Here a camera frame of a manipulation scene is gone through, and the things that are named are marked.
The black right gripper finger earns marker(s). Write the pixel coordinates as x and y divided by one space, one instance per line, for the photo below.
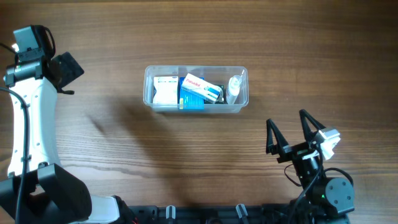
275 141
306 118

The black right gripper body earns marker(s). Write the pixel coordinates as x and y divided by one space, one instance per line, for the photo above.
296 152

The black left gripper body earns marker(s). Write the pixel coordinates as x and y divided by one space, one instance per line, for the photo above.
70 69

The green round-logo box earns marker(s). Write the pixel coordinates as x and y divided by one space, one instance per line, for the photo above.
215 94

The clear dropper bottle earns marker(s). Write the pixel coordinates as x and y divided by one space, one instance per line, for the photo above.
236 92

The white Panadol box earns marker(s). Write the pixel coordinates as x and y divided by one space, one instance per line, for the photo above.
196 85

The blue medicine box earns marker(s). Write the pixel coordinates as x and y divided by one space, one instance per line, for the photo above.
187 100

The white medicine box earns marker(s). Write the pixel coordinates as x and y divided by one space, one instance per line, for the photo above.
165 90

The clear plastic container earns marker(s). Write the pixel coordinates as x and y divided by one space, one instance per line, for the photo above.
217 75

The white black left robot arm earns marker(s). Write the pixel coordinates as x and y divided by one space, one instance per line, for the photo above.
37 188

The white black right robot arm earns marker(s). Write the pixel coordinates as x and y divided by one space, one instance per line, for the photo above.
327 194

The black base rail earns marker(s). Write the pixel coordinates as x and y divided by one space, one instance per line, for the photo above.
260 214

